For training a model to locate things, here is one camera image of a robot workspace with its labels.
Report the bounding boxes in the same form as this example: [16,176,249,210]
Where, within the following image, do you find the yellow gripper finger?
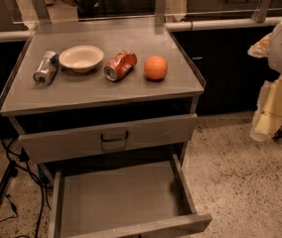
[250,74,282,142]
[247,34,272,59]

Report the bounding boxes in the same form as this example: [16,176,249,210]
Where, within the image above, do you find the open lower drawer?
[48,155,212,238]

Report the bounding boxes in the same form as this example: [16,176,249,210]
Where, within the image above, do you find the silver soda can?
[33,51,60,86]

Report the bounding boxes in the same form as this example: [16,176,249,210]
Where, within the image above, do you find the black floor cables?
[0,137,53,238]

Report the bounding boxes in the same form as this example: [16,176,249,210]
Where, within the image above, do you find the orange fruit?
[144,56,168,80]

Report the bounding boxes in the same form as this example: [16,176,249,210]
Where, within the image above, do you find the upper closed drawer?
[20,114,197,163]

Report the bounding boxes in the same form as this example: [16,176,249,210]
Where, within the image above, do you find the grey drawer cabinet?
[0,16,213,238]

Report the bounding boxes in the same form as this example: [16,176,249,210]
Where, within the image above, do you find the white bowl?
[60,46,104,73]

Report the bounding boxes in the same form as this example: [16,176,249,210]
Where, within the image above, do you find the crushed orange soda can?
[104,51,137,81]

